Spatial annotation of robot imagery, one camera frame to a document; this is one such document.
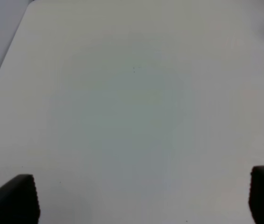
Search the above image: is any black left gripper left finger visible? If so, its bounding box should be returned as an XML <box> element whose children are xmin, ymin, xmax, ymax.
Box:
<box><xmin>0</xmin><ymin>174</ymin><xmax>40</xmax><ymax>224</ymax></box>

